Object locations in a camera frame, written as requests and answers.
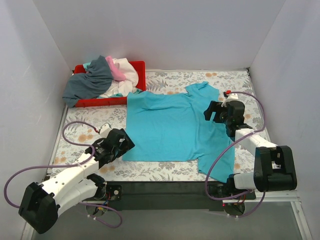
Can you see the white t shirt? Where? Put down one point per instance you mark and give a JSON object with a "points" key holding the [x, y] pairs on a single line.
{"points": [[123, 88]]}

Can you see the red plastic bin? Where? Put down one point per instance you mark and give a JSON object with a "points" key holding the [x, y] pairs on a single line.
{"points": [[140, 68]]}

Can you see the turquoise t shirt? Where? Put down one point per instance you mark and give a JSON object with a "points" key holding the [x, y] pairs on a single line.
{"points": [[172, 128]]}

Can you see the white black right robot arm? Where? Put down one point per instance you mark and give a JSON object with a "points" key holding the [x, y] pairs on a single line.
{"points": [[274, 168]]}

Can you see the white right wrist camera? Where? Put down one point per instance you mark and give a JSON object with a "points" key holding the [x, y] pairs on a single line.
{"points": [[229, 96]]}

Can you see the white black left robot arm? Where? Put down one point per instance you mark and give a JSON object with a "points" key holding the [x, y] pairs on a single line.
{"points": [[43, 203]]}

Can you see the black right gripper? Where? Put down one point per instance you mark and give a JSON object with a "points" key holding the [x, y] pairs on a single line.
{"points": [[216, 114]]}

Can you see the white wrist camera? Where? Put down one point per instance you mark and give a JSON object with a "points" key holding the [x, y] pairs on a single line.
{"points": [[103, 128], [229, 96]]}

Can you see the aluminium frame rail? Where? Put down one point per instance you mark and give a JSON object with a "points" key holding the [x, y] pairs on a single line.
{"points": [[274, 197]]}

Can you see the pink t shirt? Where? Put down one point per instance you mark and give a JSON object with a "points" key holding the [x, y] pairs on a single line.
{"points": [[116, 73]]}

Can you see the dark grey t shirt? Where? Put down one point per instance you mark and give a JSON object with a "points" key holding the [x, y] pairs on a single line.
{"points": [[96, 81]]}

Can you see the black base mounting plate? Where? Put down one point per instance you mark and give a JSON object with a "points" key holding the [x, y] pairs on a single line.
{"points": [[157, 195]]}

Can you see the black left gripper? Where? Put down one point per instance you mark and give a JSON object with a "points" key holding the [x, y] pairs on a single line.
{"points": [[122, 142]]}

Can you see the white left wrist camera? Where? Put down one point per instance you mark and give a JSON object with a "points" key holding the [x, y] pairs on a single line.
{"points": [[103, 128]]}

